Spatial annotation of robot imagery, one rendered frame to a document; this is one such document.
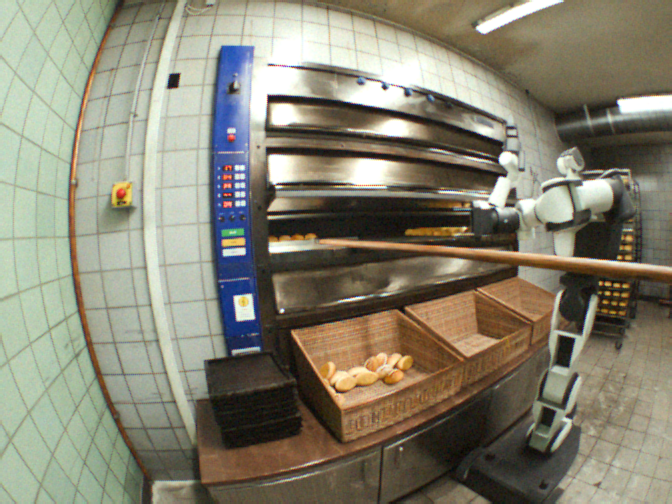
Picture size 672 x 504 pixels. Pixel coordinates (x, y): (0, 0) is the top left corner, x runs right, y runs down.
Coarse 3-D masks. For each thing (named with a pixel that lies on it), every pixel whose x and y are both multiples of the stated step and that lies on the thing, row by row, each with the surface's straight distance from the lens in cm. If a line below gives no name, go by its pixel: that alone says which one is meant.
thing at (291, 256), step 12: (420, 240) 163; (432, 240) 163; (444, 240) 169; (456, 240) 177; (468, 240) 186; (492, 240) 208; (288, 252) 123; (300, 252) 124; (312, 252) 126; (324, 252) 128; (336, 252) 130; (348, 252) 133; (360, 252) 136; (372, 252) 139; (384, 252) 143
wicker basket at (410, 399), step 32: (352, 320) 135; (384, 320) 144; (320, 352) 130; (352, 352) 136; (384, 352) 145; (448, 352) 126; (320, 384) 105; (384, 384) 132; (416, 384) 106; (448, 384) 121; (352, 416) 96; (384, 416) 112
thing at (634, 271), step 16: (320, 240) 164; (336, 240) 145; (448, 256) 82; (464, 256) 78; (480, 256) 74; (496, 256) 71; (512, 256) 69; (528, 256) 67; (544, 256) 65; (560, 256) 64; (576, 272) 63; (592, 272) 61; (608, 272) 60; (624, 272) 60; (640, 272) 59; (656, 272) 59
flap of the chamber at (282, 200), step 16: (288, 192) 108; (304, 192) 110; (320, 192) 112; (336, 192) 115; (352, 192) 118; (368, 192) 122; (384, 192) 126; (400, 192) 131; (272, 208) 121; (288, 208) 124; (304, 208) 128; (320, 208) 131; (336, 208) 135; (448, 208) 179
